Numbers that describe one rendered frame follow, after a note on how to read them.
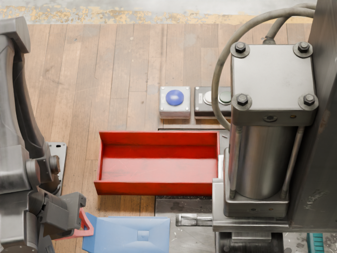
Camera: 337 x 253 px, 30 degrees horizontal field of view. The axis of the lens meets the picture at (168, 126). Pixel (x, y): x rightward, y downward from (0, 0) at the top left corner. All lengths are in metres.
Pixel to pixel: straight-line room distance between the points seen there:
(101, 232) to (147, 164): 0.22
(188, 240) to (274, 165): 0.49
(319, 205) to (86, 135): 0.67
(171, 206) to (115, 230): 0.16
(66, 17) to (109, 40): 1.30
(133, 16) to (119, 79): 1.33
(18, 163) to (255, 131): 0.39
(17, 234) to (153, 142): 0.46
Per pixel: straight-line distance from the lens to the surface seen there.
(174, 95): 1.37
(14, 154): 0.96
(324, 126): 0.67
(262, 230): 0.98
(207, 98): 1.36
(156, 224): 1.17
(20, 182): 0.96
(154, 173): 1.31
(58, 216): 1.06
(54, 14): 2.84
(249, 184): 0.84
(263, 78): 0.69
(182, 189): 1.26
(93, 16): 2.80
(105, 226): 1.18
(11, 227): 0.98
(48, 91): 1.46
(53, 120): 1.42
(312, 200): 0.83
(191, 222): 1.18
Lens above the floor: 2.07
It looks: 58 degrees down
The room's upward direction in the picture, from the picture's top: 5 degrees counter-clockwise
